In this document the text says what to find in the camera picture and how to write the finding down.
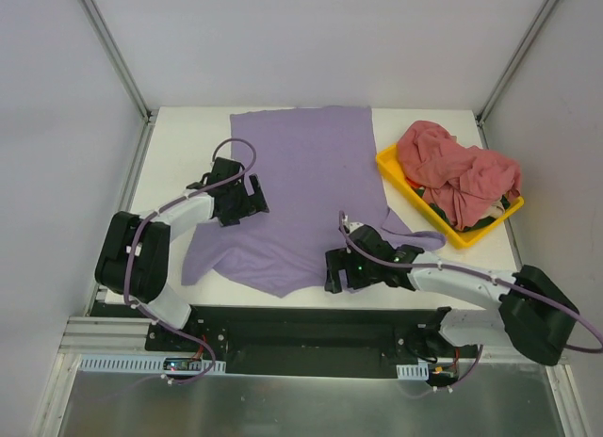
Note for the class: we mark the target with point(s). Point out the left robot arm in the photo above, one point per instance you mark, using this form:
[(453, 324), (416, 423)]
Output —
[(134, 259)]

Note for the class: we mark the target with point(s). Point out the white cloth in tray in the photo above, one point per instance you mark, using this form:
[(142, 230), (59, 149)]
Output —
[(494, 211)]

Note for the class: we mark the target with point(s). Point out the green t shirt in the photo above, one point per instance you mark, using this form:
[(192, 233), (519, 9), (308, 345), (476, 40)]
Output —
[(481, 223)]

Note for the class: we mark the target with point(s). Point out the right aluminium frame post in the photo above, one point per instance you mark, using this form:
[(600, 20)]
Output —
[(534, 30)]

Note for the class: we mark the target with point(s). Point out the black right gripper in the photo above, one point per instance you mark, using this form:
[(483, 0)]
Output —
[(343, 271)]

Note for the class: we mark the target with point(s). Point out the purple t shirt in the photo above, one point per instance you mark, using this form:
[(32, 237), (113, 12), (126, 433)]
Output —
[(312, 164)]

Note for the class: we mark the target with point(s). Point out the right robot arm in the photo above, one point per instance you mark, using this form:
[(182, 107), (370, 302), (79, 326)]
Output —
[(524, 310)]

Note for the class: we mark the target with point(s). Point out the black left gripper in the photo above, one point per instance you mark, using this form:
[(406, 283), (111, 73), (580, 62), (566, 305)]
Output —
[(250, 200)]

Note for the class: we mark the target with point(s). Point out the white slotted cable duct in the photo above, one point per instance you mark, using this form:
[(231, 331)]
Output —
[(130, 364)]

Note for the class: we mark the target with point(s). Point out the aluminium frame post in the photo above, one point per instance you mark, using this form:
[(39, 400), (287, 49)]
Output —
[(113, 53), (534, 30)]

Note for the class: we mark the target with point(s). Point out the left aluminium frame post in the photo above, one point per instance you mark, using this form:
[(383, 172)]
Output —
[(113, 53)]

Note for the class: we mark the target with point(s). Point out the pink t shirt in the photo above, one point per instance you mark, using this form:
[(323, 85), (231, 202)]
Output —
[(462, 181)]

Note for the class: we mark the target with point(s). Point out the yellow plastic tray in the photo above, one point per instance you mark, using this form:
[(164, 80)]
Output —
[(391, 171)]

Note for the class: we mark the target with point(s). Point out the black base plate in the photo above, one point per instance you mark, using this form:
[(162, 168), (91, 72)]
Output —
[(336, 343)]

